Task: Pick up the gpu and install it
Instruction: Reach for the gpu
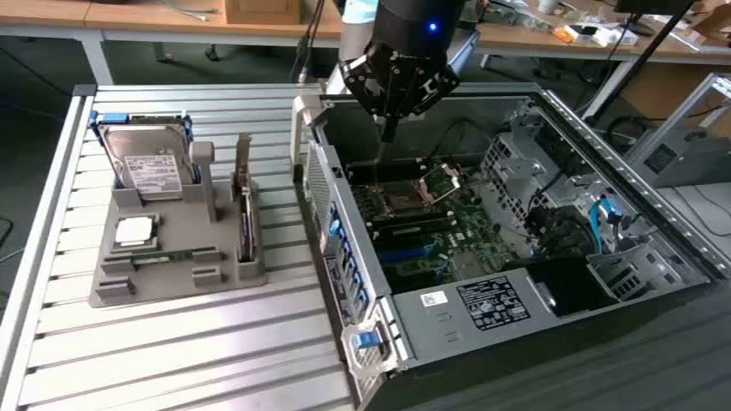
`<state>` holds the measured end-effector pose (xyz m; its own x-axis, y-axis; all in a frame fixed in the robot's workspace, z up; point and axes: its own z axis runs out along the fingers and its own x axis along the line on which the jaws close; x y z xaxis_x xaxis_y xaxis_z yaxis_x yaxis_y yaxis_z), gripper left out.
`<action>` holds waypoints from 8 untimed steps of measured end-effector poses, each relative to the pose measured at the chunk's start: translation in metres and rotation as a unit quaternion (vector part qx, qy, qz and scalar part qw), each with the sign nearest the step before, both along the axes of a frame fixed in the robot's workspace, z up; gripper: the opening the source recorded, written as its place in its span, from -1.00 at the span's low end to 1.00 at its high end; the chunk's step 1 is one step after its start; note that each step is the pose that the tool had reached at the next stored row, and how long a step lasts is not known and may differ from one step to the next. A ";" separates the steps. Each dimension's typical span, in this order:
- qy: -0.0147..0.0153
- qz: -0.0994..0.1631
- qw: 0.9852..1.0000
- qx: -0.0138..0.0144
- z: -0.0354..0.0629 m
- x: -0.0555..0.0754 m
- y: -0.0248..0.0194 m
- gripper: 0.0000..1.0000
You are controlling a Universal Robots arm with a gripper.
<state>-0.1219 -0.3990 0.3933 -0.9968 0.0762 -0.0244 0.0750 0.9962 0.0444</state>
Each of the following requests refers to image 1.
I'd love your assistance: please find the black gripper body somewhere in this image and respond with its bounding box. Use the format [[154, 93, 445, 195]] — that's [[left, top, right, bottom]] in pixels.
[[364, 0, 461, 119]]

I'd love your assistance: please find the graphics card with metal bracket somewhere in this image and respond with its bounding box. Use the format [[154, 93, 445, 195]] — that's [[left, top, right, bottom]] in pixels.
[[233, 132, 261, 263]]

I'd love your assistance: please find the open PC case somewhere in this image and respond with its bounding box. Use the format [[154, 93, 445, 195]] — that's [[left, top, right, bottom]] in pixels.
[[289, 83, 724, 411]]

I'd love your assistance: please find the black RAM slot bank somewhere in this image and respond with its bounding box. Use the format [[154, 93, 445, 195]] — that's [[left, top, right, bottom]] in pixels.
[[344, 160, 434, 184], [369, 216, 456, 241]]

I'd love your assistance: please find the metal drive cage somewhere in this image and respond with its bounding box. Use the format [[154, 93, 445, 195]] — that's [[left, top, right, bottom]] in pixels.
[[478, 104, 589, 206]]

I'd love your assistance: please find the metal socket cover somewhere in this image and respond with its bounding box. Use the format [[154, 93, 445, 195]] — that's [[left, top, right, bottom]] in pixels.
[[417, 164, 464, 201]]

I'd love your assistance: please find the cardboard box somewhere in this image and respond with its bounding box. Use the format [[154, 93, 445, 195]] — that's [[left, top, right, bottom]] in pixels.
[[224, 0, 302, 25]]

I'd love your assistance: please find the cluttered wooden desk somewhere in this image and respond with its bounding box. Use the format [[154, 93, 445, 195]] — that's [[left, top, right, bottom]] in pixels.
[[472, 0, 731, 125]]

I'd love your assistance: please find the orange and white box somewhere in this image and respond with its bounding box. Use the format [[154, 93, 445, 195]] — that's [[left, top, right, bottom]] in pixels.
[[553, 23, 600, 44]]

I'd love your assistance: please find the CPU socket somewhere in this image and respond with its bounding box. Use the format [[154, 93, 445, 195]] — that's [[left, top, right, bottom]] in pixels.
[[378, 182, 434, 215]]

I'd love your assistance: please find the white flat box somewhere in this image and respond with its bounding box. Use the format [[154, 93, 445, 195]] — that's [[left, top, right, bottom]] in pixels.
[[590, 26, 640, 47]]

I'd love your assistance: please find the green motherboard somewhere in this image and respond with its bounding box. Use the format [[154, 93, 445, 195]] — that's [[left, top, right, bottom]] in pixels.
[[345, 161, 518, 297]]

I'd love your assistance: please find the black slanted pole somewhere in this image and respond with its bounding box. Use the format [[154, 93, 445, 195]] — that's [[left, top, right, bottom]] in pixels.
[[581, 0, 696, 126]]

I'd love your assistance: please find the black monitor with stand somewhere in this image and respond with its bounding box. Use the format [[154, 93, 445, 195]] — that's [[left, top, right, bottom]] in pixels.
[[613, 0, 696, 37]]

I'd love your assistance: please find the blue expansion slot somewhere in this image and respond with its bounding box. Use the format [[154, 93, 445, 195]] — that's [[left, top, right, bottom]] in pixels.
[[376, 244, 441, 265]]

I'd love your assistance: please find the hard disk with blue carrier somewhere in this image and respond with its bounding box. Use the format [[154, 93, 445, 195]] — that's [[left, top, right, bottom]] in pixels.
[[89, 110, 200, 202]]

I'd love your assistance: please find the grey chipset heat sink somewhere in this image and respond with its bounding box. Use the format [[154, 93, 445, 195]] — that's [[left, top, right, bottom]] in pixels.
[[454, 252, 489, 277]]

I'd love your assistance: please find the grey computer tower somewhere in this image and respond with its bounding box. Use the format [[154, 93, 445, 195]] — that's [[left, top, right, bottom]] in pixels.
[[624, 126, 731, 189]]

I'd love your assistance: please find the brown cardboard piece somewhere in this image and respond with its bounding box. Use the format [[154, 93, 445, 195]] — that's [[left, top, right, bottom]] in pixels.
[[686, 3, 731, 52]]

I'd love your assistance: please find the silver CPU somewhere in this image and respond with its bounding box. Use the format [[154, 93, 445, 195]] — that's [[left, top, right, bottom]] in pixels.
[[112, 215, 160, 250]]

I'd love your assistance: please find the green RAM stick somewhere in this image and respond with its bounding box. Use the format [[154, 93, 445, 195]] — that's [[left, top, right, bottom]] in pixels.
[[129, 250, 194, 263]]

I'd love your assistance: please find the wooden desk with grey legs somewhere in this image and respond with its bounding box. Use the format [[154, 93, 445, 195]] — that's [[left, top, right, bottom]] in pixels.
[[0, 0, 344, 85]]

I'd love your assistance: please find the metal disk bay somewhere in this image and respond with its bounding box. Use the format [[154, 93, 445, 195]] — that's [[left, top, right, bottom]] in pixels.
[[585, 241, 712, 303]]

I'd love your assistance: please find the grey power supply unit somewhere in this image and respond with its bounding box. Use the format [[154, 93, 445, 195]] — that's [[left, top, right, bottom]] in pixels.
[[389, 267, 560, 361]]

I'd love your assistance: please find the grey parts rack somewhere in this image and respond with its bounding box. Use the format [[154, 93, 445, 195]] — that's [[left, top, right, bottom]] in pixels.
[[87, 140, 269, 309]]

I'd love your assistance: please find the blue case latch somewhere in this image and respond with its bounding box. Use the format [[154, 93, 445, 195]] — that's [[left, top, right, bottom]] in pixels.
[[350, 329, 381, 353]]

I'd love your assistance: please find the black looped wire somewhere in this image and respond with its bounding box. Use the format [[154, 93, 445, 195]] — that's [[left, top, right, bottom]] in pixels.
[[433, 119, 486, 170]]

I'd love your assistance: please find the black hanging cable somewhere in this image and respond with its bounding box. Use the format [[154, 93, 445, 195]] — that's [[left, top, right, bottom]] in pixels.
[[288, 0, 326, 85]]

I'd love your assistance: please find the white cable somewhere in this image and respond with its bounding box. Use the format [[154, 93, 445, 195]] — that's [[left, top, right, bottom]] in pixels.
[[161, 0, 218, 21]]

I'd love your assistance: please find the blue disk wire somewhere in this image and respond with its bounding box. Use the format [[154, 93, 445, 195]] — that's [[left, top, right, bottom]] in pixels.
[[586, 194, 624, 258]]

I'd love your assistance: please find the aluminium profile frame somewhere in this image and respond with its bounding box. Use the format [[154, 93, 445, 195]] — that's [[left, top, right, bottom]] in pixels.
[[649, 71, 731, 142]]

